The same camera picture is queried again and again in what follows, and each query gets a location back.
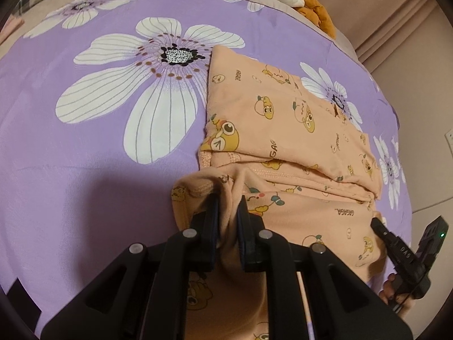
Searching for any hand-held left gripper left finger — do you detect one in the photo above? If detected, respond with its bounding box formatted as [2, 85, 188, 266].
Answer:
[40, 193, 222, 340]

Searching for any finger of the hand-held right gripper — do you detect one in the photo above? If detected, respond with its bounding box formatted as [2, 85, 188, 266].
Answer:
[370, 217, 417, 274]

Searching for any purple floral blanket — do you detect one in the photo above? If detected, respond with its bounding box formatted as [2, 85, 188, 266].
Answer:
[0, 0, 414, 340]

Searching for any pink curtain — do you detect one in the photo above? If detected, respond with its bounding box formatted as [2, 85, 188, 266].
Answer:
[311, 0, 453, 69]

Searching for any pink garment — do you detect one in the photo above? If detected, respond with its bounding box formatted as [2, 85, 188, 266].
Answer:
[0, 16, 23, 43]

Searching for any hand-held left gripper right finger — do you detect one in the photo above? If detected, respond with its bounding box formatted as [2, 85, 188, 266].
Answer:
[236, 195, 413, 340]

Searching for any orange printed baby romper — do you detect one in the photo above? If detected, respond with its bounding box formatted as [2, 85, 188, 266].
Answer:
[172, 45, 388, 340]

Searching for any person's right hand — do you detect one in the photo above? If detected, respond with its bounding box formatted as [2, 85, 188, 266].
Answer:
[378, 272, 415, 315]

